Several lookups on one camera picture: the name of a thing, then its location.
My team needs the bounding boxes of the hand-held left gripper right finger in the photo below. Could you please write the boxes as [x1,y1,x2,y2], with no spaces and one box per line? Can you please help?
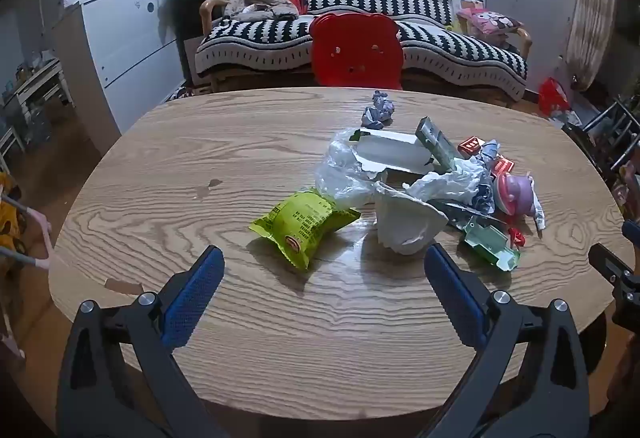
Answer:
[424,243,591,438]

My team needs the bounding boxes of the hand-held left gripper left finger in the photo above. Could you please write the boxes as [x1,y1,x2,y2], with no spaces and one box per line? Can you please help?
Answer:
[56,245,226,438]

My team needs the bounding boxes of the blue patterned wrapper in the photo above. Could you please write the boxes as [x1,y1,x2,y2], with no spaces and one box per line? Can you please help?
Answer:
[472,185,497,216]

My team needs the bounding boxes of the white cardboard box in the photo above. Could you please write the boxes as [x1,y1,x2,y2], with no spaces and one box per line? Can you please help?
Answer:
[350,128,458,176]

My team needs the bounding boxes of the dark foil wrapper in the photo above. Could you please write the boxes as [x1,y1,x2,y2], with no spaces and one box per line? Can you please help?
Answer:
[429,199,507,225]

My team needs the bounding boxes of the white paper bowl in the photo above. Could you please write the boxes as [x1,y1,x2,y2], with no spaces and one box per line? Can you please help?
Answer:
[374,181,449,256]

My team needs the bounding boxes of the white plastic bag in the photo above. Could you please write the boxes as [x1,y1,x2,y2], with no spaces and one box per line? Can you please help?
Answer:
[405,155,493,206]

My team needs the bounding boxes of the metal rack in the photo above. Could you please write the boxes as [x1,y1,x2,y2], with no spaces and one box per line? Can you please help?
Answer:
[562,96,640,174]

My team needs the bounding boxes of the pink plastic toy cup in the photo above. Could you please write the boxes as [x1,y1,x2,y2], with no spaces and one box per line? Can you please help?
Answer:
[494,171,546,231]

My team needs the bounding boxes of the green snack packet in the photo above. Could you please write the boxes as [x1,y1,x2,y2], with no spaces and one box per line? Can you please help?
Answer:
[249,188,362,271]

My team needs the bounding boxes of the crumpled blue white paper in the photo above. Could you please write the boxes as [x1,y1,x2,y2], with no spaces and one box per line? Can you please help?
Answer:
[361,91,396,128]
[477,141,502,166]

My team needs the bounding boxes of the dark green carton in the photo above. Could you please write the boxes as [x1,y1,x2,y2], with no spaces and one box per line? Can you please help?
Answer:
[415,117,457,171]

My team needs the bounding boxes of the red plastic bag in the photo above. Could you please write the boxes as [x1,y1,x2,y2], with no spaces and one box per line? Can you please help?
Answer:
[537,77,572,116]

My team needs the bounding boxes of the clear plastic bag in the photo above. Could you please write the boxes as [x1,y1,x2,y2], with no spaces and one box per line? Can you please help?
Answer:
[315,128,388,209]

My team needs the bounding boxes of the beige curtain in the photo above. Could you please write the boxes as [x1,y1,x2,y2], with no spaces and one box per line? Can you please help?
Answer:
[565,0,618,92]

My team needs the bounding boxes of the pink printed cushion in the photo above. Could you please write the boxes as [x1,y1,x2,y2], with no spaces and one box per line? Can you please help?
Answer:
[457,6,523,36]

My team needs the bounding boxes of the white shelf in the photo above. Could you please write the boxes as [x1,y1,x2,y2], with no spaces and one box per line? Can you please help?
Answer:
[0,58,76,159]

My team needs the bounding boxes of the red plastic chair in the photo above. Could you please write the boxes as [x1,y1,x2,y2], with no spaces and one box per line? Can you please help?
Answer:
[309,12,404,92]

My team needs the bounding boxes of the white cabinet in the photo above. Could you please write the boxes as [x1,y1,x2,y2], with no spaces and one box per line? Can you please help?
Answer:
[52,0,181,136]

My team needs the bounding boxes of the black cabinet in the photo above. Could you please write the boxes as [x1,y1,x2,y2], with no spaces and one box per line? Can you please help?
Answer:
[170,0,221,84]

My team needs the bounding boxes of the pink tube frame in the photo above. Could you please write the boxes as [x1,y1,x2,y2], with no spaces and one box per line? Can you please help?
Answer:
[0,191,53,271]

